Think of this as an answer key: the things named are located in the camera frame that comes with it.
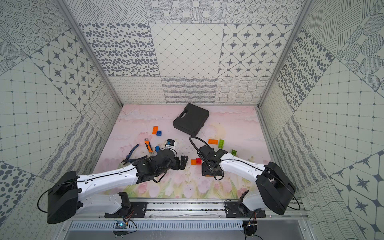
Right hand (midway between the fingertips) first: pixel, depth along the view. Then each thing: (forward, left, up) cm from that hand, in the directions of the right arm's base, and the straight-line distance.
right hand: (210, 173), depth 84 cm
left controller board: (-26, +44, -4) cm, 51 cm away
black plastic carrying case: (+37, +13, +4) cm, 39 cm away
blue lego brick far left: (+28, +36, -1) cm, 45 cm away
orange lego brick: (+31, +39, -1) cm, 50 cm away
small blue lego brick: (+16, +34, -1) cm, 38 cm away
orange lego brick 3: (+23, -3, -3) cm, 23 cm away
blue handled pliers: (+8, +50, -1) cm, 51 cm away
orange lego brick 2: (+7, +10, 0) cm, 12 cm away
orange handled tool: (+18, +40, -1) cm, 44 cm away
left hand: (+3, +13, +11) cm, 18 cm away
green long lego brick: (+21, -8, -2) cm, 22 cm away
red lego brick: (+7, +7, 0) cm, 10 cm away
